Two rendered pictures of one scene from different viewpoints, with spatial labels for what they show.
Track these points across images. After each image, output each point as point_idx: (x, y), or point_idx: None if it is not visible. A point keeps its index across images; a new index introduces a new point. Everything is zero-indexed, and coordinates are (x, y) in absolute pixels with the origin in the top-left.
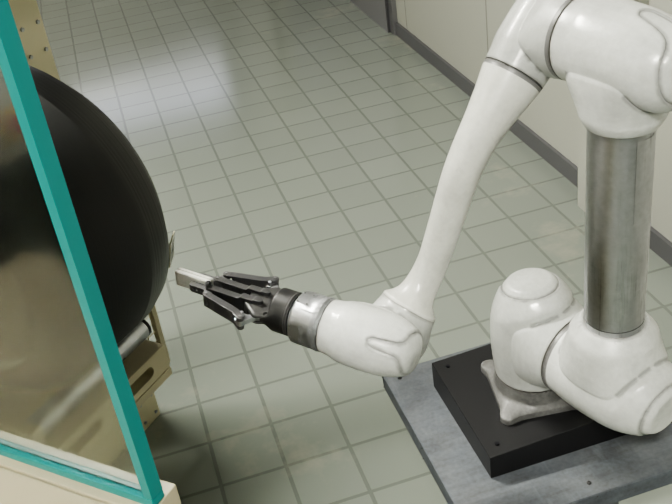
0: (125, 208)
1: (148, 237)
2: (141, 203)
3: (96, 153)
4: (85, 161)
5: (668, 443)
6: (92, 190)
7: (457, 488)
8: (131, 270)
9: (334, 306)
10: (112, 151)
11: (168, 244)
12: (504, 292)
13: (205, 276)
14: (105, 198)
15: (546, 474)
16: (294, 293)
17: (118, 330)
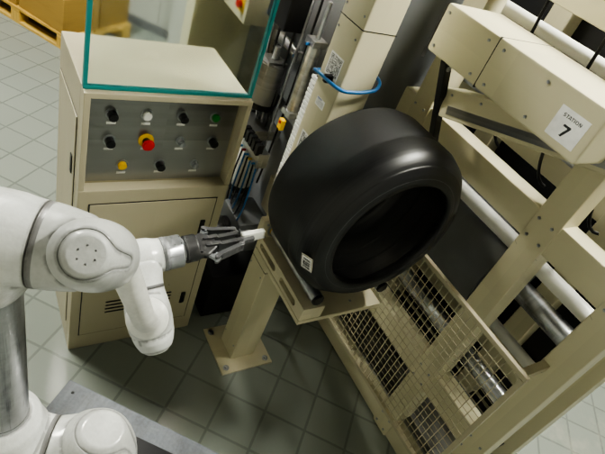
0: (300, 198)
1: (293, 223)
2: (304, 210)
3: (325, 174)
4: (320, 167)
5: None
6: (305, 174)
7: (101, 403)
8: (282, 218)
9: (156, 242)
10: (327, 184)
11: (301, 250)
12: (116, 413)
13: (247, 233)
14: (302, 183)
15: None
16: (187, 241)
17: (276, 236)
